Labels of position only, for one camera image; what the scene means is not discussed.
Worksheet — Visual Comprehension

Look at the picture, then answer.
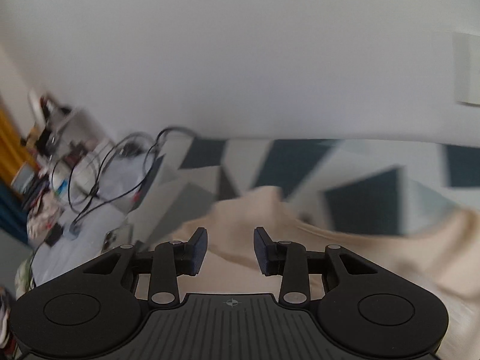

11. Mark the white wall socket strip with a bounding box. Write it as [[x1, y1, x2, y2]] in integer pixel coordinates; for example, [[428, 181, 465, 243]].
[[452, 33, 479, 107]]

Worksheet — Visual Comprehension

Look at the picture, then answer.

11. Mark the cream cardigan with fur cuffs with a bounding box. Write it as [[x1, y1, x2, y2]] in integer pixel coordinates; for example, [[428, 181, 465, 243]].
[[170, 186, 480, 360]]

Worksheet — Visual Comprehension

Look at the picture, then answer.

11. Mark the cluttered items pile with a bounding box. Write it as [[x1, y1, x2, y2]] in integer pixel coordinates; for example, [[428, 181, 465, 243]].
[[1, 91, 114, 248]]

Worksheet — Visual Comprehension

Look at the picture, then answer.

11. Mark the patterned geometric tablecloth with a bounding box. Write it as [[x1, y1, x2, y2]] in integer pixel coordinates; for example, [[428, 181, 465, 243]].
[[128, 137, 479, 244]]

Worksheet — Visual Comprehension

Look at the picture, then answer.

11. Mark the black cables bundle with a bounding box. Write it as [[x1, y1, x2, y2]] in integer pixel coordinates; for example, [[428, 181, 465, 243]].
[[48, 126, 200, 233]]

